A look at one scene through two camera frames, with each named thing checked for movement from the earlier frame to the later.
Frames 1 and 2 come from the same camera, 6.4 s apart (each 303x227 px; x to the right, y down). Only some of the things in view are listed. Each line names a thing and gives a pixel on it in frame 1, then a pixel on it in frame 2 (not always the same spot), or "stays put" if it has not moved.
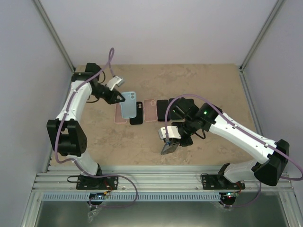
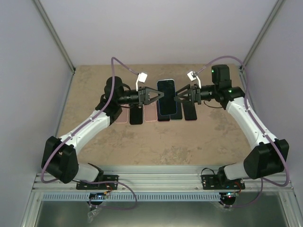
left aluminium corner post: [47, 20] stays put
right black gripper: [188, 142] → [196, 93]
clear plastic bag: [92, 213] stays put
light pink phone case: [150, 110] stays put
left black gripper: [109, 100] → [142, 100]
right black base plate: [217, 182] stays put
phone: [177, 110] stays put
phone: [167, 149] → [167, 103]
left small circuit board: [97, 196] stays put
